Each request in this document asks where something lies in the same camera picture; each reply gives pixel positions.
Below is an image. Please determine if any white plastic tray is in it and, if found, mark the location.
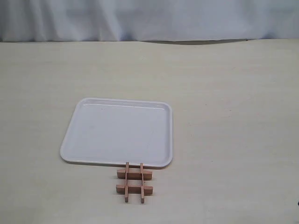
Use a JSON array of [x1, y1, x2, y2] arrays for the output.
[[60, 98, 173, 168]]

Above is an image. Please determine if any white backdrop curtain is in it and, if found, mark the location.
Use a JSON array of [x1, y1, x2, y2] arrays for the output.
[[0, 0, 299, 42]]

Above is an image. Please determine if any notched wooden piece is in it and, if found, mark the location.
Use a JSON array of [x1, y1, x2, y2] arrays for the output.
[[117, 168, 152, 181], [125, 162, 129, 203], [116, 184, 153, 196], [140, 163, 145, 204]]

